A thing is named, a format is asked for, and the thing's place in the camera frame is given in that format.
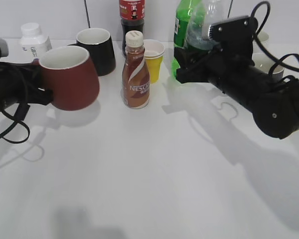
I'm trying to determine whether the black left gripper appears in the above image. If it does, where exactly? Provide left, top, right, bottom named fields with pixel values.
left=4, top=62, right=53, bottom=108

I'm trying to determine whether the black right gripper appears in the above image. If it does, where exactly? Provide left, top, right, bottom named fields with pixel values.
left=174, top=41, right=253, bottom=84

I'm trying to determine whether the red mug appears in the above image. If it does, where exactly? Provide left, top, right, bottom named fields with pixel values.
left=38, top=45, right=100, bottom=111

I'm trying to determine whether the clear water bottle green label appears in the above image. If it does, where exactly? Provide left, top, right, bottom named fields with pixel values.
left=184, top=0, right=226, bottom=52

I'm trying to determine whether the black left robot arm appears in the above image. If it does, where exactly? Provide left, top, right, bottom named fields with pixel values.
left=0, top=62, right=53, bottom=111

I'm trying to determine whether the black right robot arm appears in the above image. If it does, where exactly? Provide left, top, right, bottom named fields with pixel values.
left=174, top=43, right=299, bottom=139

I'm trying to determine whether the dark grey mug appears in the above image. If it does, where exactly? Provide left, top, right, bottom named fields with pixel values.
left=252, top=53, right=285, bottom=81

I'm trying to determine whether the white mug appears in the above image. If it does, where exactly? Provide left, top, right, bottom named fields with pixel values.
left=253, top=31, right=270, bottom=54

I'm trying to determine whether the black mug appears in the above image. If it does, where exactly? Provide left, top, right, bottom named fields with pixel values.
left=71, top=28, right=116, bottom=76

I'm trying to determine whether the white yogurt drink bottle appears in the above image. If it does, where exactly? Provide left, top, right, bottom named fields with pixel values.
left=19, top=22, right=52, bottom=62

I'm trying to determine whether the green soda bottle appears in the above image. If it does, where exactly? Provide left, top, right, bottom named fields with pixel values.
left=173, top=0, right=206, bottom=65

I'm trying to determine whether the yellow paper cup stack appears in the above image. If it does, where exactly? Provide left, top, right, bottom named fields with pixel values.
left=144, top=39, right=165, bottom=84

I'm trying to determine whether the brown Nescafe coffee bottle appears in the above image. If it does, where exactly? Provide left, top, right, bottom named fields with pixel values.
left=122, top=30, right=150, bottom=109

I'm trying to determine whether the dark cola bottle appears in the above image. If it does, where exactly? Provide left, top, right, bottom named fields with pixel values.
left=119, top=0, right=145, bottom=57

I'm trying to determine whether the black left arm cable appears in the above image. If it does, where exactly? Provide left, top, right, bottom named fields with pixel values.
left=0, top=67, right=31, bottom=145

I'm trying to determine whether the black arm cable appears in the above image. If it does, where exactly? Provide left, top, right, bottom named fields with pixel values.
left=0, top=67, right=31, bottom=145
left=249, top=0, right=299, bottom=85

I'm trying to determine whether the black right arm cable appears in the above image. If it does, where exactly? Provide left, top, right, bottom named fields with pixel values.
left=249, top=0, right=299, bottom=85

